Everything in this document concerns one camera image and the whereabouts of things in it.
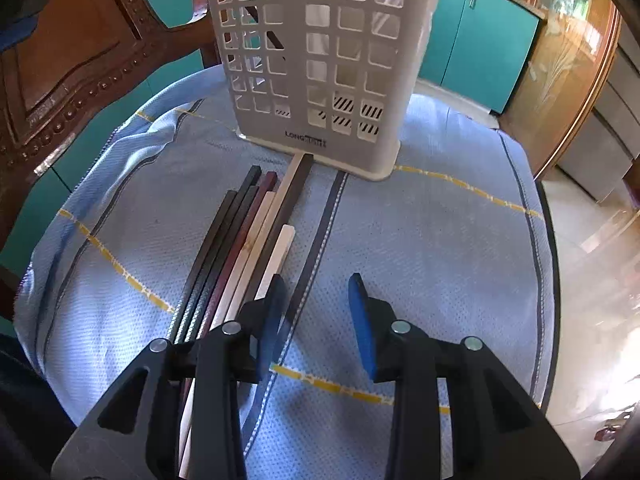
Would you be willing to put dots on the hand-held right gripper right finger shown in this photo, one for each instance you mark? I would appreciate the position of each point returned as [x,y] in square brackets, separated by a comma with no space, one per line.
[361,325]

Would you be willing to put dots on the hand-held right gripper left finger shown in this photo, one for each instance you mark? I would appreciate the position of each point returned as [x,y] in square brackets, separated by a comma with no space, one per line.
[267,330]

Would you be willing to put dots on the dark brown chopstick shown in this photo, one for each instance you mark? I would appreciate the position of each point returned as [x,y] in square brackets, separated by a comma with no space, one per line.
[225,260]
[248,11]

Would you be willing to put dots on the black chopstick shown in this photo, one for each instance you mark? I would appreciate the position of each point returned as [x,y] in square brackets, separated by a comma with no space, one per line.
[210,255]
[238,220]

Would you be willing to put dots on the maroon chopstick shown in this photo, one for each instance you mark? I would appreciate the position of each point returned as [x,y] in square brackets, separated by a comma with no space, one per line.
[252,225]

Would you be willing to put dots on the beige and brown chopstick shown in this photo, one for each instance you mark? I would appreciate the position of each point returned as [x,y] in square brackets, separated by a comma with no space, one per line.
[292,190]

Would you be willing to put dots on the white plastic utensil holder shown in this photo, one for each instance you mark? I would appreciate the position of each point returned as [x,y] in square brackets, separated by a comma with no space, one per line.
[295,125]

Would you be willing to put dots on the blue checked table cloth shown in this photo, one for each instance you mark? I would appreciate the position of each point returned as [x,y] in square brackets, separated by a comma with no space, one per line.
[425,240]

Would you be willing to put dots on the teal kitchen cabinets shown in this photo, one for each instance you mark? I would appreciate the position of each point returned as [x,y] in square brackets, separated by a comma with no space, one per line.
[475,40]

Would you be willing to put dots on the grey refrigerator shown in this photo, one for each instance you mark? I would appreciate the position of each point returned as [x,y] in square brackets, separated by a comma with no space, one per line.
[610,125]

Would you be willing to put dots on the wood framed glass door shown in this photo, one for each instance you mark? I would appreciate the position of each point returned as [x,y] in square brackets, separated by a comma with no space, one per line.
[565,70]

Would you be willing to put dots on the carved wooden chair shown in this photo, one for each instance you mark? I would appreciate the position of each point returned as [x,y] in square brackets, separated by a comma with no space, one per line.
[65,50]

